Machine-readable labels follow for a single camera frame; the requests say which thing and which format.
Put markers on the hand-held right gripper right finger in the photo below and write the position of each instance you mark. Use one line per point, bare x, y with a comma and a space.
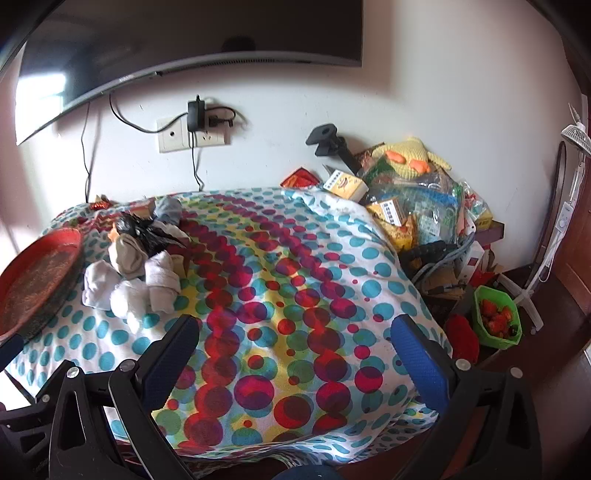
420, 364

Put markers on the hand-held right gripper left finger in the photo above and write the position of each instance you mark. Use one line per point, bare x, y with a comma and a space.
171, 355

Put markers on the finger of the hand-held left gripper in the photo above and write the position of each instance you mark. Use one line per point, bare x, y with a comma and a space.
9, 350
23, 429

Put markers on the red round basin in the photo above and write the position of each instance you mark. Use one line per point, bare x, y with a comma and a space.
32, 277

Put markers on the beige sock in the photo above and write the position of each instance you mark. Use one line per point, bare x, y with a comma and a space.
128, 256

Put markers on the black plastic bag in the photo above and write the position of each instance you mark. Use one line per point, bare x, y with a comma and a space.
143, 233

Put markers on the blue-grey sock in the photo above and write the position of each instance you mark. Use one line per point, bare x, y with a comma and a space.
167, 210

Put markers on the red cloth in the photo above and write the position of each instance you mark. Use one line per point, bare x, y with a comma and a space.
461, 339

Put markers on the green plastic basket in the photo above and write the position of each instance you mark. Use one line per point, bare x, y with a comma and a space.
480, 334

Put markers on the pile of strawberries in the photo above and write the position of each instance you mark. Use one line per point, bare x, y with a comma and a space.
497, 318

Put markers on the white red carton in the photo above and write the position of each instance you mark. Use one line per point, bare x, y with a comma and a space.
471, 263

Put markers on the yellow snack packet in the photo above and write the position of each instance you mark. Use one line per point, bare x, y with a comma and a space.
401, 235

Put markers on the polka dot blanket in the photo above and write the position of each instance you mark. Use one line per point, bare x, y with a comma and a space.
286, 277

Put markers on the clear bag of packets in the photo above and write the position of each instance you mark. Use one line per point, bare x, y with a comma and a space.
429, 201

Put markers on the red foil wrapper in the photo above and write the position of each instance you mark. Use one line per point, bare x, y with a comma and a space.
100, 202

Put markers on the white standing fan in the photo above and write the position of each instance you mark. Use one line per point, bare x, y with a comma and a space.
561, 226

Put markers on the yellow knitted duck toy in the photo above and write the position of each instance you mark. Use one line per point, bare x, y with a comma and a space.
415, 146

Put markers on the red snack packet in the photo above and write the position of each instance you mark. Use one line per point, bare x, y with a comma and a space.
300, 177

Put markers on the black power adapter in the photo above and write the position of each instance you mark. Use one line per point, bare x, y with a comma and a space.
195, 115

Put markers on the black clamp phone holder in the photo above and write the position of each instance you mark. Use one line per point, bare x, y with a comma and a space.
323, 136

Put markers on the white wall jack plate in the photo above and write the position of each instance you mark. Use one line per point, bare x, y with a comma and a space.
173, 138

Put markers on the white wall socket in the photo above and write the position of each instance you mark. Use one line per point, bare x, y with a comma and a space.
217, 136

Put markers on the wall-mounted television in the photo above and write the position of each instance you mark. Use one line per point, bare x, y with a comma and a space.
184, 32

